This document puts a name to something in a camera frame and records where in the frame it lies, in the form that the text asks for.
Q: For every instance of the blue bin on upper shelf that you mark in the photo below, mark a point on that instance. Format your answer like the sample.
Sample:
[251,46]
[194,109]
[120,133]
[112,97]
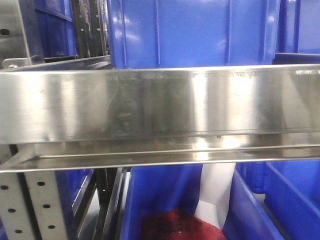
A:
[192,33]

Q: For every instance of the stainless steel shelf beam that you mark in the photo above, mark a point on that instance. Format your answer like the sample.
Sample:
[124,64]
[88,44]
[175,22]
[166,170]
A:
[84,114]

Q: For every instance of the black shelf upright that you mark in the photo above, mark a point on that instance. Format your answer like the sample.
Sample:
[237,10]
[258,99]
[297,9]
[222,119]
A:
[89,19]

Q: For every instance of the blue bin with red item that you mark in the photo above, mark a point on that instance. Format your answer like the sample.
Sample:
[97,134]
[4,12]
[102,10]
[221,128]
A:
[159,189]

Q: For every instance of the white sheet between bins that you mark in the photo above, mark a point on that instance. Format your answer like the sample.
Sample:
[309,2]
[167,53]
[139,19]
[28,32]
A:
[214,193]

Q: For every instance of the dark red item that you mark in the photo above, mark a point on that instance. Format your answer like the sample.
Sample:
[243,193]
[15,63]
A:
[178,224]

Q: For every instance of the blue bin lower left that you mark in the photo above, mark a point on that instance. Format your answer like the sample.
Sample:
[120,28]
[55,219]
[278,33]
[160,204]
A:
[77,182]

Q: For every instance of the blue bin lower right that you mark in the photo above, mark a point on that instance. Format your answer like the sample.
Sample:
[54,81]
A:
[274,200]

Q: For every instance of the blue bin upper left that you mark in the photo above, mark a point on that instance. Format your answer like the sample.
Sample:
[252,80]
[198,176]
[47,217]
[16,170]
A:
[55,22]

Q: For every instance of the blue bin upper right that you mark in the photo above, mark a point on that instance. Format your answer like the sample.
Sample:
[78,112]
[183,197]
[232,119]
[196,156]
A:
[298,36]

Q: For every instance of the perforated steel shelf post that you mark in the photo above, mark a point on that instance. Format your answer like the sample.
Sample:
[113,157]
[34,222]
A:
[36,205]

